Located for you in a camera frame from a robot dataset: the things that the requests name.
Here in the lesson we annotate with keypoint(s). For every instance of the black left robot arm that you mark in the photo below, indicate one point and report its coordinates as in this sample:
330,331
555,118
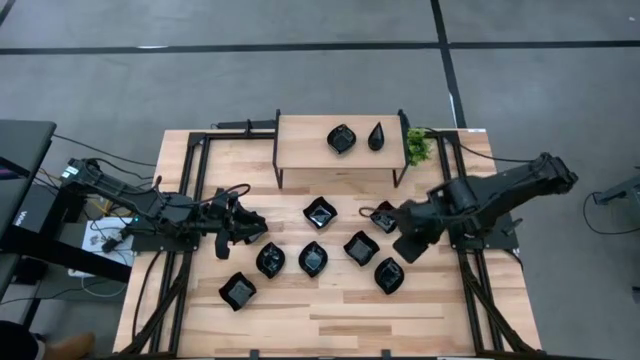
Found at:
125,192

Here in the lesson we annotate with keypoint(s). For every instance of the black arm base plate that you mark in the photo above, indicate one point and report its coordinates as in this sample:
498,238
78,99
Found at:
500,241
165,245

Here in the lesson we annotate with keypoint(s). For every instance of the black desk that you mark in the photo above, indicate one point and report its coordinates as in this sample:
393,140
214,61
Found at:
25,145

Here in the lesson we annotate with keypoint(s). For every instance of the wooden riser shelf black legs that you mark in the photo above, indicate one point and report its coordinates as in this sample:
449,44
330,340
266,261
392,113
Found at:
300,142

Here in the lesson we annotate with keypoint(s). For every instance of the grey metal stand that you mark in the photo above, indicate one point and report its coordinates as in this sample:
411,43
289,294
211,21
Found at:
622,192

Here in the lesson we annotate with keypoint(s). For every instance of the green potted plant white pot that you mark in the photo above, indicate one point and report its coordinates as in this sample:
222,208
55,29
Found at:
419,146

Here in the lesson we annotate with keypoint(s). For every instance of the black teardrop mini plate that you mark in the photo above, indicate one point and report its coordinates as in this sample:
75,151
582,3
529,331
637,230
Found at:
376,140

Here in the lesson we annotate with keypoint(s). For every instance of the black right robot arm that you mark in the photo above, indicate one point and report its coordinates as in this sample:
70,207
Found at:
510,192

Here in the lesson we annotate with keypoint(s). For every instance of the black leaf shaped mini plate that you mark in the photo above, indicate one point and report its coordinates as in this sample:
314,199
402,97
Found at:
313,258
390,276
270,260

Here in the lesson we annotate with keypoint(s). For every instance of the black table edge bracket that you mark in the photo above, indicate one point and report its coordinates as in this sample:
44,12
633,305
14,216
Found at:
385,354
254,354

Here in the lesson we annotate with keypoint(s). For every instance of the white power strip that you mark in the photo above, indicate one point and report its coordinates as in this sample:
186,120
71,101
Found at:
77,273

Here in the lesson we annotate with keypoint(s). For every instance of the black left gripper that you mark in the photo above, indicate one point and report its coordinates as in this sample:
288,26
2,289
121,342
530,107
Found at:
225,217

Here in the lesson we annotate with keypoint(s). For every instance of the white paper sheet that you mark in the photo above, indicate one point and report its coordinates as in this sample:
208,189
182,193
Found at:
95,240

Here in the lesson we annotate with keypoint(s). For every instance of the black computer box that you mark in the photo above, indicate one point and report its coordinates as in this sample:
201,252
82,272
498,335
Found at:
35,210

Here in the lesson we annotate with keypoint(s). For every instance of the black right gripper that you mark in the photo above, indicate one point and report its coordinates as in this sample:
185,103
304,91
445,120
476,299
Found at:
420,220

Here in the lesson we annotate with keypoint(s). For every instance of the black square wavy mini plate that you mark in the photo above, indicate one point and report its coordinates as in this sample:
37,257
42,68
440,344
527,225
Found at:
378,212
237,291
361,248
263,237
320,212

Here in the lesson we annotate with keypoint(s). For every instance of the black square dish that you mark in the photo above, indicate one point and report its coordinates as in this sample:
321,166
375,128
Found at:
341,139

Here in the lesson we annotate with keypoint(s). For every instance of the black aluminium rail frame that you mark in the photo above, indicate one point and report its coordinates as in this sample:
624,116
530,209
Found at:
442,160
235,135

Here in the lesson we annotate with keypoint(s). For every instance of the black mount bar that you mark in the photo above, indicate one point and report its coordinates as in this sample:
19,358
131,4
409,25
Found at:
235,125

